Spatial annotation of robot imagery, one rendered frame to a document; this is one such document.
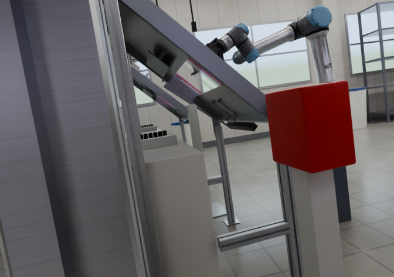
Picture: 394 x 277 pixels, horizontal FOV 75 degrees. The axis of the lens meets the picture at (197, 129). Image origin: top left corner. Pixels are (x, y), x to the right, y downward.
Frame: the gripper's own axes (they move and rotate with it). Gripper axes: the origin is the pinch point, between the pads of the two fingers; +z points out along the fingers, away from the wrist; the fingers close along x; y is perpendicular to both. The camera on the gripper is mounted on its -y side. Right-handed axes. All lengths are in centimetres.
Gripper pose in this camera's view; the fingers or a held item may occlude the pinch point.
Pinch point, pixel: (194, 74)
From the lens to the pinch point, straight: 126.3
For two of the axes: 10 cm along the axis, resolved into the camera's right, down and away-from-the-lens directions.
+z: -7.5, 6.4, -1.4
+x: 2.2, 0.4, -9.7
